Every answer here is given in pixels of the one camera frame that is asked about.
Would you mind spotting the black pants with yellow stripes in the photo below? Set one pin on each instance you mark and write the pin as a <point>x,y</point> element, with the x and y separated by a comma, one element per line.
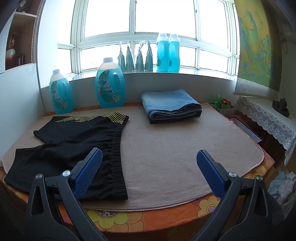
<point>69,139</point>

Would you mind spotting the white lace cloth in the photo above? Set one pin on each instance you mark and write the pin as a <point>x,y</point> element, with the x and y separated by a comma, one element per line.
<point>266,115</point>

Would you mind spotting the landscape wall scroll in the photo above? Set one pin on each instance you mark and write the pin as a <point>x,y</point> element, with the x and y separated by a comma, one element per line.
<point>252,53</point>

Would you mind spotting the teal refill pouch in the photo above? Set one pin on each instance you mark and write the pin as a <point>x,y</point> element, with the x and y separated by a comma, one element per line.
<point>149,59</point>
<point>140,60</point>
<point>121,60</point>
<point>130,60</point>

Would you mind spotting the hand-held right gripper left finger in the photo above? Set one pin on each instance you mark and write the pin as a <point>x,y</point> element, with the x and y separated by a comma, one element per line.
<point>90,172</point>

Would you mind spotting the orange floral tablecloth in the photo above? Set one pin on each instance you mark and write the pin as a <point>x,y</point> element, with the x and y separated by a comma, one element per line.
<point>129,222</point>

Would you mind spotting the blue laundry detergent bottle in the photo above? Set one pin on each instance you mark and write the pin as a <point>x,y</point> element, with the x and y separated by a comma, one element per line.
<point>162,53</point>
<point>60,97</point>
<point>108,88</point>
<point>175,54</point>

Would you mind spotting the wooden shelf cabinet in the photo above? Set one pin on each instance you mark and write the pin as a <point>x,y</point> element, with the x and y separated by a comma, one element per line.
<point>23,34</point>

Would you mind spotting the beige towel mat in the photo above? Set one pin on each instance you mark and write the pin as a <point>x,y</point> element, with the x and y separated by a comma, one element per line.
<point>173,157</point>

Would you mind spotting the green box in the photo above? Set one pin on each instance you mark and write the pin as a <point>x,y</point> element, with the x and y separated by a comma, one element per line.
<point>218,100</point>

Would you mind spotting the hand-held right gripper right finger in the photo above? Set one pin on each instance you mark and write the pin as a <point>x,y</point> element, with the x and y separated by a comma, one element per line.
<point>210,172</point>

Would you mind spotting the folded blue towel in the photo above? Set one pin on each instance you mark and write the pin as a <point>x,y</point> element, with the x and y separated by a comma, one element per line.
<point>168,100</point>

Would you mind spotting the white window frame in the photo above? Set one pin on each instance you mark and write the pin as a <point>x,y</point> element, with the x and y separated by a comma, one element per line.
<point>131,34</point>

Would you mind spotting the red vase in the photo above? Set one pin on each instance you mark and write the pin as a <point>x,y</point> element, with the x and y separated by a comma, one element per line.
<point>11,49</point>

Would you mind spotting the round tin can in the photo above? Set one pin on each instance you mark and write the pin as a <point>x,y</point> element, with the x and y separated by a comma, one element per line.
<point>226,103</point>

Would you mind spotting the pile of light clothes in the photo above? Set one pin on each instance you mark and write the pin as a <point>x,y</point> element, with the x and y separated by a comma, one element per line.
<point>282,187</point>

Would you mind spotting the dark teapot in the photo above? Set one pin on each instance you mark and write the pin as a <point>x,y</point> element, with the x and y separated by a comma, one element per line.
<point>281,107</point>

